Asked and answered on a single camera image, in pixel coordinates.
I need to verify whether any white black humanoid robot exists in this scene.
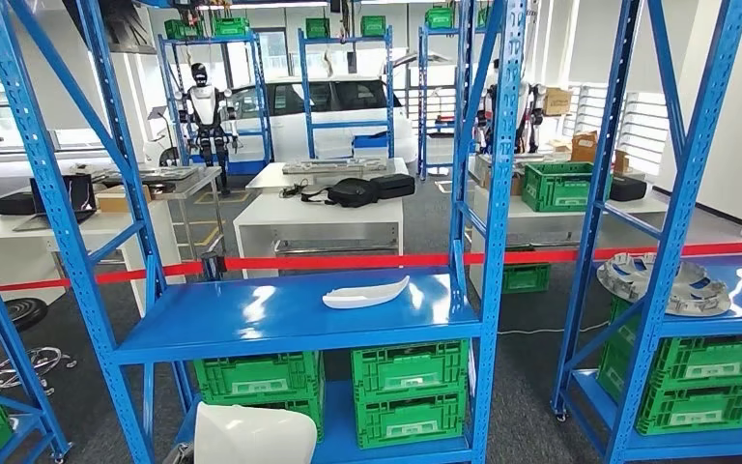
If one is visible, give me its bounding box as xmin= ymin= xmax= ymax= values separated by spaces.
xmin=476 ymin=79 xmax=546 ymax=157
xmin=175 ymin=62 xmax=239 ymax=196

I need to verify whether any black laptop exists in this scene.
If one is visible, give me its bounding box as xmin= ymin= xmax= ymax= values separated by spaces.
xmin=12 ymin=174 xmax=99 ymax=232

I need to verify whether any black backpack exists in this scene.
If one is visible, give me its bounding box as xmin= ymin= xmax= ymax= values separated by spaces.
xmin=300 ymin=178 xmax=382 ymax=210

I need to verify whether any blue plastic bin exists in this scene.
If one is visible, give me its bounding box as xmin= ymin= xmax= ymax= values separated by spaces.
xmin=352 ymin=132 xmax=388 ymax=159

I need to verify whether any black barrier post head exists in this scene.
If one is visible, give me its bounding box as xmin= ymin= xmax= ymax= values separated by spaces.
xmin=201 ymin=251 xmax=228 ymax=281

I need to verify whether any white curved panel orange lettering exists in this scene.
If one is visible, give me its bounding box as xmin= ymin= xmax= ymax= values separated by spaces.
xmin=192 ymin=401 xmax=319 ymax=464

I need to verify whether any white car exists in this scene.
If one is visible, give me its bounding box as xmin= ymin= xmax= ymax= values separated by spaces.
xmin=226 ymin=76 xmax=418 ymax=164

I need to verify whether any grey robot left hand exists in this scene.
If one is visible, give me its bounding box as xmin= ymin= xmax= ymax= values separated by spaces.
xmin=162 ymin=442 xmax=196 ymax=464

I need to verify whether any white table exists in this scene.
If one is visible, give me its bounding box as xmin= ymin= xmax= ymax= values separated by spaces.
xmin=467 ymin=188 xmax=670 ymax=296
xmin=233 ymin=193 xmax=406 ymax=279
xmin=0 ymin=204 xmax=186 ymax=305

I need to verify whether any silver wheel hub part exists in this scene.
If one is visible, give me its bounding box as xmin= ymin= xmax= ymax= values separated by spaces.
xmin=596 ymin=251 xmax=732 ymax=318

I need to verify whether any red barrier belt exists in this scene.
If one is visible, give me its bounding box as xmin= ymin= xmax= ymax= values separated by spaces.
xmin=0 ymin=240 xmax=742 ymax=297

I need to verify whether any chrome ring stool base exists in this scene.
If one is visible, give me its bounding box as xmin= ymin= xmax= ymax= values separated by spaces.
xmin=0 ymin=345 xmax=79 ymax=392

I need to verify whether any black round stool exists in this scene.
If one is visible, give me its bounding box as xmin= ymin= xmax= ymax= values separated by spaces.
xmin=0 ymin=297 xmax=49 ymax=344

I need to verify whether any grey metal part tray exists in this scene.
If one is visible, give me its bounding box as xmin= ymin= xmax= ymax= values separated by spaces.
xmin=104 ymin=164 xmax=201 ymax=182
xmin=281 ymin=159 xmax=388 ymax=176

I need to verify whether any black bag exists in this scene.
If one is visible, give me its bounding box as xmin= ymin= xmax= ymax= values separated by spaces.
xmin=0 ymin=191 xmax=36 ymax=218

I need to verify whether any white floor cable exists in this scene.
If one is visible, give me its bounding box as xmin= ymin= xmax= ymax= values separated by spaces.
xmin=498 ymin=320 xmax=609 ymax=336

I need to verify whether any black hard case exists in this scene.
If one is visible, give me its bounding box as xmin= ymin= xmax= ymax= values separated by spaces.
xmin=370 ymin=173 xmax=417 ymax=200
xmin=608 ymin=176 xmax=648 ymax=203

